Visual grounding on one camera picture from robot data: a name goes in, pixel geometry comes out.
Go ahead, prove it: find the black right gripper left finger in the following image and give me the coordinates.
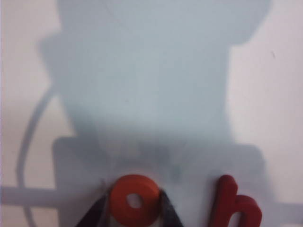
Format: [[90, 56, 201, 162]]
[[75, 181, 112, 227]]

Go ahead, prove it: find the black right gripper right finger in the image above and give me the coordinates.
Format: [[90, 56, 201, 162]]
[[158, 190, 185, 227]]

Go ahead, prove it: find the orange letter o magnet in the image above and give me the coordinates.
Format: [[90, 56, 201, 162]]
[[107, 174, 164, 225]]

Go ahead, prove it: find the red letter h magnet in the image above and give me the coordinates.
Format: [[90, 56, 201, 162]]
[[208, 174, 263, 227]]

